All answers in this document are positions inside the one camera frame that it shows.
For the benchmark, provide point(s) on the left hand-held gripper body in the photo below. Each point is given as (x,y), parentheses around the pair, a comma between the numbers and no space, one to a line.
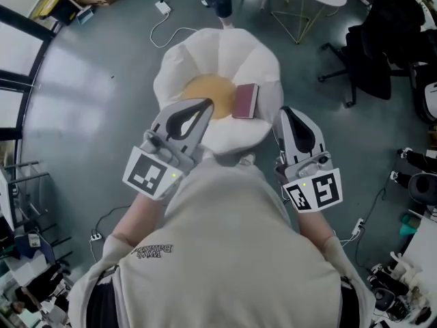
(150,173)

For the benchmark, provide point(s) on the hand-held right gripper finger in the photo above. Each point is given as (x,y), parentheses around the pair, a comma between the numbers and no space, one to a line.
(319,142)
(283,135)

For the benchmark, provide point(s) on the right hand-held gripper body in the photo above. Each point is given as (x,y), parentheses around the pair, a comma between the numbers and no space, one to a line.
(317,190)

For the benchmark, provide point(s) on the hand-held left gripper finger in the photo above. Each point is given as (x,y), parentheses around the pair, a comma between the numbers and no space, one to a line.
(199,135)
(160,121)

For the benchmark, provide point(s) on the red book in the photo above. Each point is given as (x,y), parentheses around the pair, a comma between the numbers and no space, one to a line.
(244,101)

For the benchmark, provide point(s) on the person's right forearm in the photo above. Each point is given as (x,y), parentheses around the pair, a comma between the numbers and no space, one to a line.
(314,227)

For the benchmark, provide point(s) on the person's left forearm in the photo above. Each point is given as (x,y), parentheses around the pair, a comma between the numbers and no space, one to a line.
(140,214)

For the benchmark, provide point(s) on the person's right shoe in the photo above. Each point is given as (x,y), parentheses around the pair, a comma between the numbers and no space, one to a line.
(247,159)

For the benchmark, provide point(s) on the white power strip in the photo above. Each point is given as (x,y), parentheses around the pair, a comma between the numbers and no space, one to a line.
(96,237)
(357,227)
(163,7)

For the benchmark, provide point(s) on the teal object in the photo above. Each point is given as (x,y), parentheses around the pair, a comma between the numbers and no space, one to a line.
(409,227)

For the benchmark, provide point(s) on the person's beige shirt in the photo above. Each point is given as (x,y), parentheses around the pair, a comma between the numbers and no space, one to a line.
(228,251)

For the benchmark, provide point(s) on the black office chair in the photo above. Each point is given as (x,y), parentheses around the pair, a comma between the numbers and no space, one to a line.
(382,46)

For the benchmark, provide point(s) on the white wheeled robot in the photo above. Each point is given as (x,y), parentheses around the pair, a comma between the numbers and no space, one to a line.
(428,97)

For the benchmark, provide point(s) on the white desk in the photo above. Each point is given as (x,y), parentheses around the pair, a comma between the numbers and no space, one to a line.
(423,248)

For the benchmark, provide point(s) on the light blue box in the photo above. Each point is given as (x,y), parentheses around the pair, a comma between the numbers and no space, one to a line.
(85,15)

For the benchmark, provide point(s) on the black framed glass door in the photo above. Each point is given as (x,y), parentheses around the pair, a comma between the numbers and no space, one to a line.
(20,56)

